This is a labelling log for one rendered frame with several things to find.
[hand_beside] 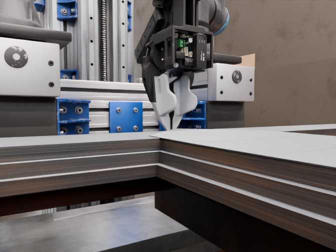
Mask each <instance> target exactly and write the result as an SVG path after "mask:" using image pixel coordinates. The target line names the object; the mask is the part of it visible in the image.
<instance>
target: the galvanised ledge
mask: <svg viewBox="0 0 336 252"><path fill-rule="evenodd" d="M150 197H154V196H148V197H142V198H136V199H130V200H124V201H118V202H112V203H106V204H100V205H94V206H88V207H82V208H76V209H70V210H64V211H58V212H52V213H46V214H41V215H35V216H29V217H23V218H17V219H11V220H5V221H0V252H171V251H175V250H178V249H182V248H185V247H189V246H192V245H196V244H199V243H203V242H206V241H208V240H206V239H204V238H203V237H201V236H200V235H198V234H196V233H195V232H193V231H191V230H190V229H188V228H187V227H185V226H183V225H182V224H180V223H178V222H177V221H175V220H174V219H172V218H170V217H169V216H167V215H165V214H164V213H162V212H161V211H159V210H157V209H156V208H155V202H154V201H153V202H147V203H142V204H137V205H132V206H126V207H121V208H116V209H110V210H105V211H100V212H95V213H89V214H84V215H79V216H73V217H68V218H63V219H58V220H54V219H53V218H52V216H51V215H55V214H61V213H66V212H72V211H77V210H83V209H89V208H94V207H100V206H105V205H111V204H116V203H122V202H128V201H133V200H139V199H144V198H150Z"/></svg>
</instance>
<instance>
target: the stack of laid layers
mask: <svg viewBox="0 0 336 252"><path fill-rule="evenodd" d="M288 132H289V133H301V134H312V135H325V136H336V129H323V130H305V131H288ZM152 177H158V178H161V179H163V180H166V181H168V182H170V183H173V184H175V185H178V186H180V187H183V188H185V189H187V190H190V191H192V192H195V193H197V194H200V195H202V196H204V197H207V198H209V199H212V200H214V201H216V202H219V203H221V204H224V205H226V206H229V207H231V208H233V209H236V210H238V211H241V212H243V213H246V214H248V215H250V216H253V217H255V218H258V219H260V220H263V221H265V222H267V223H270V224H272V225H275V226H277V227H279V228H282V229H284V230H287V231H289V232H292V233H294V234H296V235H299V236H301V237H304V238H306V239H309V240H311V241H313V242H316V243H318V244H321V245H323V246H326V247H328V248H330V249H333V250H335V251H336V169H334V168H328V167H322V166H316V165H310V164H305V163H299V162H293V161H287V160H281V159H275V158H270V157H264V156H258V155H252V154H246V153H241V152H235V151H229V150H223V149H217V148H212V147H206V146H200V145H194V144H189V143H184V142H178V141H173V140H168V139H162V138H161V139H148V140H130V141H113V142H95V143H78V144H60V145H43V146H25V147H8V148H0V197H8V196H15V195H23V194H30V193H38V192H46V191H53V190H61V189H69V188H76V187H84V186H91V185H99V184H107V183H114V182H122V181H129V180H137V179H145V178H152Z"/></svg>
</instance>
